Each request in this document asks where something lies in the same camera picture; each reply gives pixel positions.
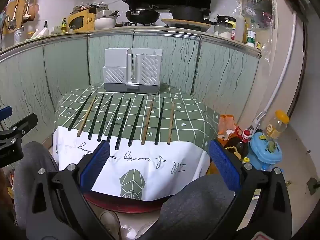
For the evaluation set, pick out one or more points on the white squeeze bottle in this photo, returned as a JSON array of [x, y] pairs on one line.
[[240, 30]]

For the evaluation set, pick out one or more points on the green patterned kitchen cabinet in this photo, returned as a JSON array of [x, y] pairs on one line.
[[225, 67]]

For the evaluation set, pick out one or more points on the white crumpled bag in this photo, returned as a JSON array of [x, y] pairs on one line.
[[41, 33]]

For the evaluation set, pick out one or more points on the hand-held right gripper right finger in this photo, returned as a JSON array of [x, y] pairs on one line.
[[225, 165]]

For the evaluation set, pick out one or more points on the person's leg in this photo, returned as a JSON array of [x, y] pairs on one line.
[[32, 155], [200, 205]]

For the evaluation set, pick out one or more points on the white plastic clip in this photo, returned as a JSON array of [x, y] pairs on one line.
[[257, 123]]

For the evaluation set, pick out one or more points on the green checkered tablecloth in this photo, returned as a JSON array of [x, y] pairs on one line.
[[190, 120]]

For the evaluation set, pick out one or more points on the oil bottle yellow cap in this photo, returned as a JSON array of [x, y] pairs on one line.
[[273, 128]]

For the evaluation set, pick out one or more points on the metal slotted spatula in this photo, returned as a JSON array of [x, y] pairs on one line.
[[11, 23]]

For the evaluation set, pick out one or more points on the white ladle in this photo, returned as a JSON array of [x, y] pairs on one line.
[[26, 15]]

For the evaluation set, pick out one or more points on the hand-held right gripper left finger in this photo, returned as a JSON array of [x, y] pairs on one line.
[[96, 165]]

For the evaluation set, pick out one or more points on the white pipe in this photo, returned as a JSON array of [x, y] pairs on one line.
[[287, 57]]

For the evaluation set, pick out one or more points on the orange plastic bag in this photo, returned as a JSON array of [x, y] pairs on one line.
[[226, 122]]

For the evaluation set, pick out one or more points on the white plastic utensil holder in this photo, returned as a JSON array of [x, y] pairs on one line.
[[117, 65]]

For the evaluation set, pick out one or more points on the white shoe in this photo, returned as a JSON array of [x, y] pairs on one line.
[[147, 230], [108, 223]]

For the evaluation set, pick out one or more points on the black cast iron pot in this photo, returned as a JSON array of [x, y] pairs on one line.
[[187, 13]]

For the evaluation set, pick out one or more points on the yellow box with window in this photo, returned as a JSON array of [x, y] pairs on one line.
[[80, 21]]

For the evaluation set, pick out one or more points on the person's right leg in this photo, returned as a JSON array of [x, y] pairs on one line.
[[200, 205]]

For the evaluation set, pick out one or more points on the clear jar white powder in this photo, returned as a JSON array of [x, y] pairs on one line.
[[223, 33]]

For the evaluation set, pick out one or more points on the pink pan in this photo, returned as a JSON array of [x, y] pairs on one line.
[[33, 10]]

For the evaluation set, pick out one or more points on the clear bottle yellow cap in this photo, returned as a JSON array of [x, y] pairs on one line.
[[246, 160]]

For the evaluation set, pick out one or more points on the black lidded appliance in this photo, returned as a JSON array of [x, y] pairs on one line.
[[226, 18]]

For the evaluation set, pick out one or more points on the green glass bottle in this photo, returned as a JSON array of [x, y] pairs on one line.
[[64, 27]]

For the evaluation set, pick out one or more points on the white bottle green label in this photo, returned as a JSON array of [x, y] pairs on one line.
[[250, 38]]

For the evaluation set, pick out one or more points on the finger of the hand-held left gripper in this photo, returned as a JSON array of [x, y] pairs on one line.
[[23, 126], [6, 113]]

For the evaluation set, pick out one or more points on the person's left leg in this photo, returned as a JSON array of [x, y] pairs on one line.
[[32, 155]]

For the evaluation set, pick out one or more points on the black wok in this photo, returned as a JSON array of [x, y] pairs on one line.
[[142, 16]]

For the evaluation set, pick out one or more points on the hanging wooden cutting board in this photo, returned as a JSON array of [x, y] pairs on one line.
[[21, 7]]

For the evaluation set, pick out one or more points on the steel canister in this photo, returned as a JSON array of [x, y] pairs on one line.
[[18, 36]]

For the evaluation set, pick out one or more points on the gas stove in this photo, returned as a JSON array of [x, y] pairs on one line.
[[190, 27]]

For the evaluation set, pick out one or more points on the plastic covered shelf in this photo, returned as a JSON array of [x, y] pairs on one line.
[[260, 12]]

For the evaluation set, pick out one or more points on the dark sauce bottle red cap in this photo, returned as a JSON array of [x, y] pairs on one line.
[[241, 146]]

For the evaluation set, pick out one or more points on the white pot with lid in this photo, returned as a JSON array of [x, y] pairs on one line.
[[105, 22]]

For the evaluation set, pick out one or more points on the blue plastic container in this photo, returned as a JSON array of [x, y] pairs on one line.
[[260, 150]]

